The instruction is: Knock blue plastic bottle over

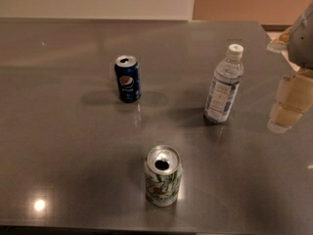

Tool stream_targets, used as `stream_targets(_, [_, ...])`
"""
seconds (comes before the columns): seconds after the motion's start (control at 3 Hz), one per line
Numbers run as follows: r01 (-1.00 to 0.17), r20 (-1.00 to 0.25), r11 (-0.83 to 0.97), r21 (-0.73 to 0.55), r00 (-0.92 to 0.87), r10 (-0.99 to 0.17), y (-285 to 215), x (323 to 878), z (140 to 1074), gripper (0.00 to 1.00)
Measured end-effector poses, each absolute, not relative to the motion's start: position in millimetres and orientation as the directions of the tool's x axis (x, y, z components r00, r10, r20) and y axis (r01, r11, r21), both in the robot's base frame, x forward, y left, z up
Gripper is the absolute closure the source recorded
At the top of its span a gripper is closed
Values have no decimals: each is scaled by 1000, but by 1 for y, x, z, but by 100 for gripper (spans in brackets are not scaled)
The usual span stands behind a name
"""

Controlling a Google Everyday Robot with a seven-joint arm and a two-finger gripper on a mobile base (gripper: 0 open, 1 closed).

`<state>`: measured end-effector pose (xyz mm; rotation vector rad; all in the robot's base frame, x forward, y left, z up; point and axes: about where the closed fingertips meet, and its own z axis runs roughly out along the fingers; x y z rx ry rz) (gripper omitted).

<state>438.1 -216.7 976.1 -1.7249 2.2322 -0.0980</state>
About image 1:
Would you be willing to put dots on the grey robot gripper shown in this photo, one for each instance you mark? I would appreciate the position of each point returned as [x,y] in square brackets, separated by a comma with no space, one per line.
[301,46]

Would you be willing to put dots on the white green soda can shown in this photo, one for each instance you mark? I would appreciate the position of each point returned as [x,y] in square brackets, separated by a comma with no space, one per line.
[163,174]

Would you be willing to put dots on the clear blue-label plastic water bottle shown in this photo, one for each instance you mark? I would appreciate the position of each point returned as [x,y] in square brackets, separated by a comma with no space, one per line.
[224,85]

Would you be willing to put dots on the blue Pepsi soda can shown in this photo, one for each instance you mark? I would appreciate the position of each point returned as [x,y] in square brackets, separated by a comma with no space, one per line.
[127,72]

